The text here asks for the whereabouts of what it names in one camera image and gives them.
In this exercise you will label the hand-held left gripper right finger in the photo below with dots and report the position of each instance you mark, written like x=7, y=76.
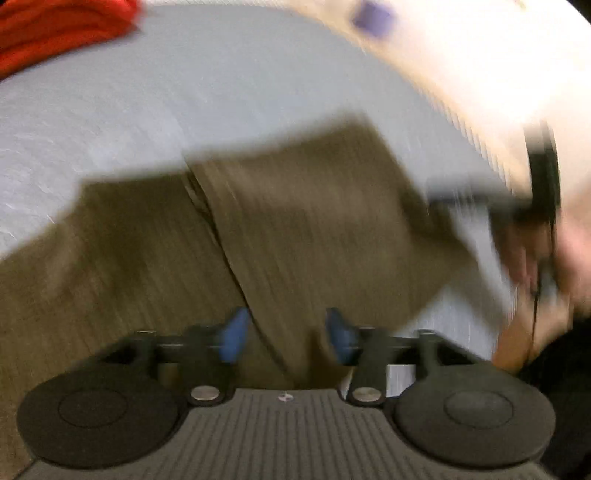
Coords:
x=341, y=337

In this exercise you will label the olive brown pants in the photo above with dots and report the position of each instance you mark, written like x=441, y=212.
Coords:
x=277, y=221

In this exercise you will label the dark cloth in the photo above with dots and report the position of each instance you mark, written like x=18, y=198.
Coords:
x=563, y=392

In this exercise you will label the person's right forearm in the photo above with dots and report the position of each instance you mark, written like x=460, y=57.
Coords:
x=577, y=263

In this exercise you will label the red folded blanket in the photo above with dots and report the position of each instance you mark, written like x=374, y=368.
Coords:
x=51, y=27

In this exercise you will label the grey quilted mattress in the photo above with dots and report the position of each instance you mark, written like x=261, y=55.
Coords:
x=161, y=92

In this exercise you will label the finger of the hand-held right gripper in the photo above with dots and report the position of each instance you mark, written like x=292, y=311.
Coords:
x=457, y=196

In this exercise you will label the purple object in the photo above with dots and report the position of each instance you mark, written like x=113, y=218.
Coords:
x=373, y=18

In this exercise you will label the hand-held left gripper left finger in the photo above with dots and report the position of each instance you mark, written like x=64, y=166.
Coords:
x=233, y=334

